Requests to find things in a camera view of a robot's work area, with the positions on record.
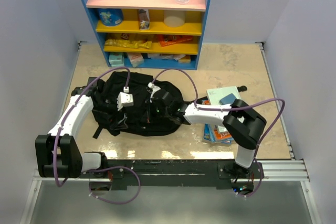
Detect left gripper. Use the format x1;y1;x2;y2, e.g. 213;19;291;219
93;95;128;130

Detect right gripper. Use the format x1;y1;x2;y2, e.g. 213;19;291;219
140;99;171;123

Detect black backpack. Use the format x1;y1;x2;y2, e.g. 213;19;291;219
88;70;247;138

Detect blue wallet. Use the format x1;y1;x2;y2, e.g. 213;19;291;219
219;93;237;105

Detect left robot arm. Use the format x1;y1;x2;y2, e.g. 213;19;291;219
35;87;109;183

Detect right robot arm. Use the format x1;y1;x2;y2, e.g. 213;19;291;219
150;89;267;178

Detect teal tissue pack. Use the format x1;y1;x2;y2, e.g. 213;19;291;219
108;52;124;67

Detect yellow soap pack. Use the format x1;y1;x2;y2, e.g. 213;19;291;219
178;55;191;63

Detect pink tissue pack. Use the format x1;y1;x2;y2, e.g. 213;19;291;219
127;52;144;67

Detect yellow chips bag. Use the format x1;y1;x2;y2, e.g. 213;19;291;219
104;33;154;49

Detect white wrapped packs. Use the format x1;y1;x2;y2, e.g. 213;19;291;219
147;53;185;61

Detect grey-green notebook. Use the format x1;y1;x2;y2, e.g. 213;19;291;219
206;86;241;109

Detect blue children's book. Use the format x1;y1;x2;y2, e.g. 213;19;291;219
202;123;233;145

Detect orange snack box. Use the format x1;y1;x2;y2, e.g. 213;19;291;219
156;35;193;47

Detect blue shelf unit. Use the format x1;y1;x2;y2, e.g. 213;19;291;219
81;0;211;70

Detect white round container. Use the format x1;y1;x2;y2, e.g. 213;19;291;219
163;10;185;27

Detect small carton box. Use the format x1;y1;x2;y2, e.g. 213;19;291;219
138;9;150;30

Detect blue round can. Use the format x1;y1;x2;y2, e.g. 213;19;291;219
98;8;123;26

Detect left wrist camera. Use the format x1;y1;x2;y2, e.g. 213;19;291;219
117;87;134;111

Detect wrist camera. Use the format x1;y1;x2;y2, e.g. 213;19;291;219
147;82;161;99
117;87;134;111

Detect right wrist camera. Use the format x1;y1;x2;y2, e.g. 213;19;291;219
147;82;161;99

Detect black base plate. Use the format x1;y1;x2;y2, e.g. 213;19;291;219
78;158;266;191

